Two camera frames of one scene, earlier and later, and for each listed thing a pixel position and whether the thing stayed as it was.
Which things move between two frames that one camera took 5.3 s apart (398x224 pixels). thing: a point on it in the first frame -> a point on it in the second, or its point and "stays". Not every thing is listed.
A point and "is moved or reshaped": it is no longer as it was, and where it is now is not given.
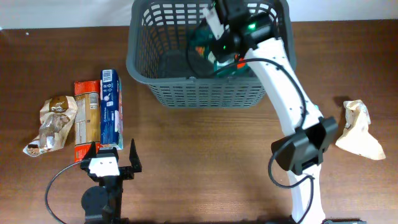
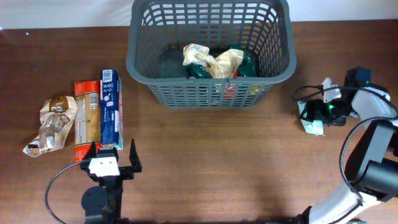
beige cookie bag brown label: [56, 114] stays
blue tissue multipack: [111, 110] stays
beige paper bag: [357, 138] is moved or reshaped
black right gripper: [221, 55] -> [314, 110]
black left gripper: [127, 172] stays
